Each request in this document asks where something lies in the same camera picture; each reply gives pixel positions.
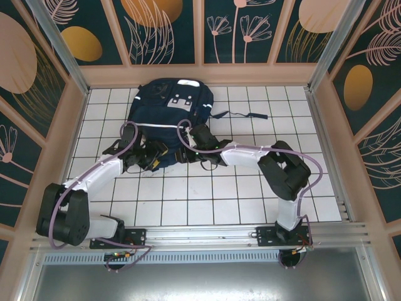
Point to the navy blue backpack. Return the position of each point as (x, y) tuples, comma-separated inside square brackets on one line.
[(163, 109)]

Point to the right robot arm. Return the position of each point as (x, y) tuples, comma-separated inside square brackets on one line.
[(247, 156)]

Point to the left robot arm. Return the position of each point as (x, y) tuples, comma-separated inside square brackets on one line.
[(97, 172)]

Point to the small controller circuit board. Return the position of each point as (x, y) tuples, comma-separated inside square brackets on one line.
[(117, 255), (302, 250)]

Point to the grey metal sheet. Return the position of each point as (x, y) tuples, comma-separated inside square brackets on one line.
[(200, 282)]

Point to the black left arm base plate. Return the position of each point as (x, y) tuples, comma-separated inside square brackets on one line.
[(138, 236)]

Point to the aluminium mounting rail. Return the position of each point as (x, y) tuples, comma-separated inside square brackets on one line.
[(200, 235)]

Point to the aluminium corner post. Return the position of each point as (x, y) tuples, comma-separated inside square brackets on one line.
[(330, 47), (59, 47)]

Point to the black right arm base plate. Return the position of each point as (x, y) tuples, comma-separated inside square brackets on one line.
[(266, 236)]

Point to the aluminium side rail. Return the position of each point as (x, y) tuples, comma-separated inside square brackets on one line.
[(344, 210)]

